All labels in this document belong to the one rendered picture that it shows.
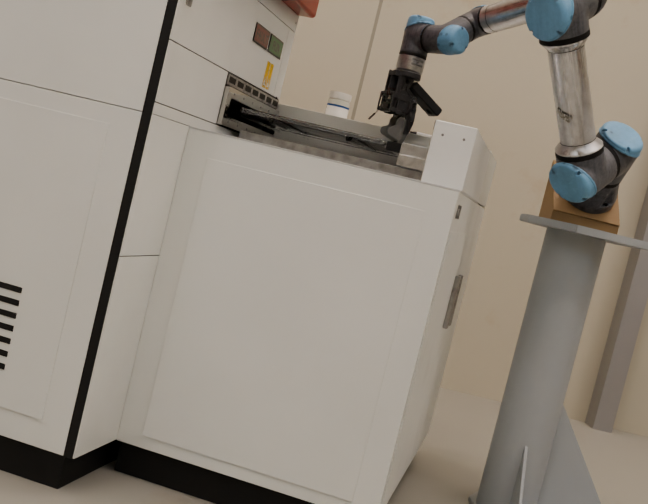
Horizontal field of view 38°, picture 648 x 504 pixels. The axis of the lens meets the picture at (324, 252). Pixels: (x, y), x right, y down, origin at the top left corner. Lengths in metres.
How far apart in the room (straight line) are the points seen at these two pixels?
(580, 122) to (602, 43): 2.18
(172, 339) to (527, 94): 2.61
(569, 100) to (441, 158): 0.39
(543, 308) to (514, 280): 1.81
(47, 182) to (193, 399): 0.58
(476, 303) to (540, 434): 1.81
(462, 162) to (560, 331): 0.68
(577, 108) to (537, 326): 0.61
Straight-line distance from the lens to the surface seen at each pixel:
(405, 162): 2.24
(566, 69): 2.26
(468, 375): 4.37
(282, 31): 2.63
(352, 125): 2.66
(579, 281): 2.54
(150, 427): 2.19
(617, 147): 2.42
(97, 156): 1.99
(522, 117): 4.34
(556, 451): 2.68
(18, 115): 2.09
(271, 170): 2.06
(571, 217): 2.54
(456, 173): 2.05
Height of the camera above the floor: 0.75
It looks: 4 degrees down
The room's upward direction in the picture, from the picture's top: 14 degrees clockwise
